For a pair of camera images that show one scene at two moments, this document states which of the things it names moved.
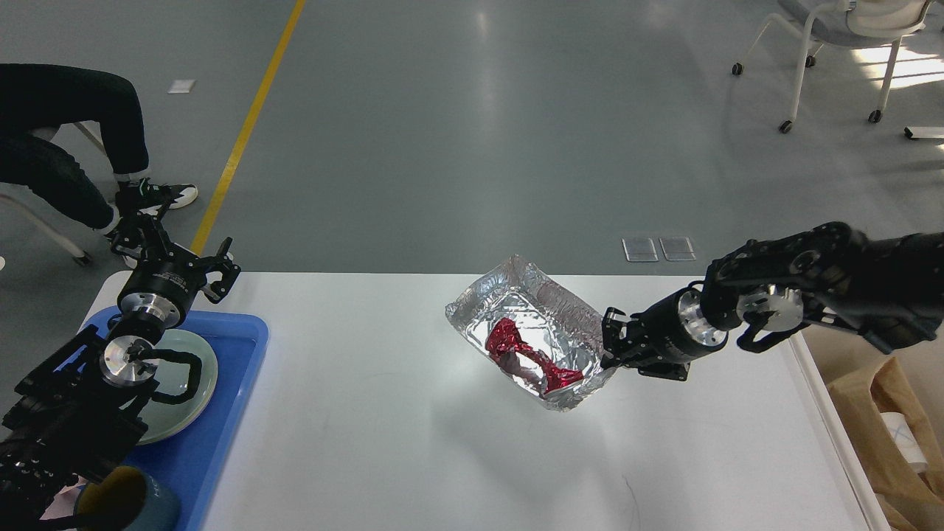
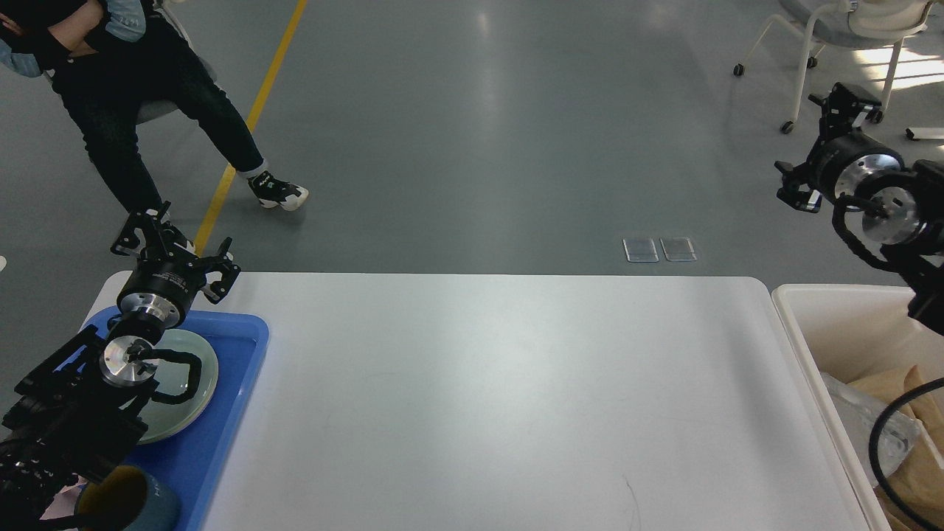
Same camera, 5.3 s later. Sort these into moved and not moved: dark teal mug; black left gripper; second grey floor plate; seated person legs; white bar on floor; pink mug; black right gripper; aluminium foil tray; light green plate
Moved: seated person legs; black right gripper; aluminium foil tray
Not moved: dark teal mug; pink mug; white bar on floor; black left gripper; second grey floor plate; light green plate
